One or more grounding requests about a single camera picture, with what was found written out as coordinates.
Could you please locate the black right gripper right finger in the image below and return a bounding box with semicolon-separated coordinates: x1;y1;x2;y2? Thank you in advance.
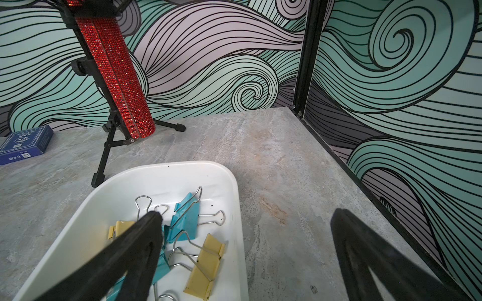
331;208;469;300

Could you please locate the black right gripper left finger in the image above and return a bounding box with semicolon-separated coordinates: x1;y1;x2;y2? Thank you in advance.
37;211;163;300

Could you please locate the white plastic storage box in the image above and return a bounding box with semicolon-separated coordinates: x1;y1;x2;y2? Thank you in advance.
16;161;249;300

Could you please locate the yellow binder clip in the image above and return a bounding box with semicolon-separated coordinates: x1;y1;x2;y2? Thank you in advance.
167;231;225;300
107;195;153;243

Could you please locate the teal binder clip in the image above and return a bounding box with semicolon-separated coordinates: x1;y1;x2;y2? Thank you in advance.
164;186;227;244
106;250;170;301

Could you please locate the blue card box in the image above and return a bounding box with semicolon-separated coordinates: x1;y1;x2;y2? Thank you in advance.
1;125;53;166

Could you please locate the black microphone tripod stand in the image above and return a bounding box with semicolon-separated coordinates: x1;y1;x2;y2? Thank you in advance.
50;1;186;188

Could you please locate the black corner frame post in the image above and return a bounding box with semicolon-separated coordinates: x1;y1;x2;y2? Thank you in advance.
292;0;334;117

